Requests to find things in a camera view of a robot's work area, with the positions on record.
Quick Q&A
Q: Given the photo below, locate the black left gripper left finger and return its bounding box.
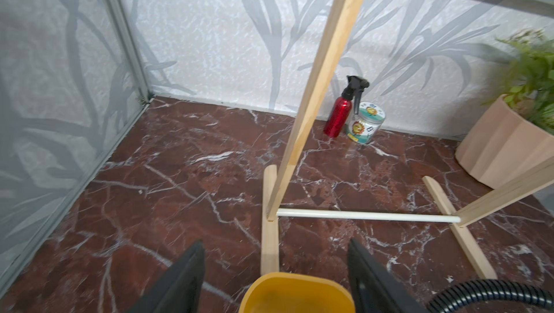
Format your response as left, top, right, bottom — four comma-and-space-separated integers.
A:
128, 240, 206, 313

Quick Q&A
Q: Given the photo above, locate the round printed tin can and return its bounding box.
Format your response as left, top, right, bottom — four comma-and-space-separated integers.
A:
346, 102, 386, 145

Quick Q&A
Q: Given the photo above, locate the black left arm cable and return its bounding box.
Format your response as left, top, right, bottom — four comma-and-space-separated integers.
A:
426, 279, 554, 313

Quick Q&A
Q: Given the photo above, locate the wooden hanging rack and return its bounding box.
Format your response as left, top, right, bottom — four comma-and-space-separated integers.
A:
259, 0, 554, 280

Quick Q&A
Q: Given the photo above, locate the terracotta flower pot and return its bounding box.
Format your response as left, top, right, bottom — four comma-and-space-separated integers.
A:
455, 96, 553, 189

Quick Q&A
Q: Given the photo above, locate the yellow plastic tray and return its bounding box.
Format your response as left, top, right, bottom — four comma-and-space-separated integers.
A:
239, 272, 356, 312

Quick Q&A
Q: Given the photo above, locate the red spray bottle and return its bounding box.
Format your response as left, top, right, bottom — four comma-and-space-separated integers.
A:
323, 76, 370, 138

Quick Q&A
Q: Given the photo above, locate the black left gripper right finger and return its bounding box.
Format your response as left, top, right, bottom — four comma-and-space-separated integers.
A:
347, 238, 427, 313

